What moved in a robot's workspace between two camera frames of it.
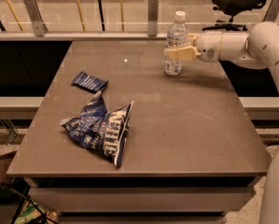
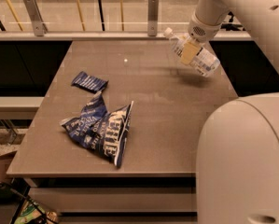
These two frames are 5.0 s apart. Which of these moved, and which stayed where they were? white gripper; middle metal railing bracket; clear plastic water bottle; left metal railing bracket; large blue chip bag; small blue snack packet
Moved: clear plastic water bottle; white gripper
Stayed: small blue snack packet; left metal railing bracket; large blue chip bag; middle metal railing bracket
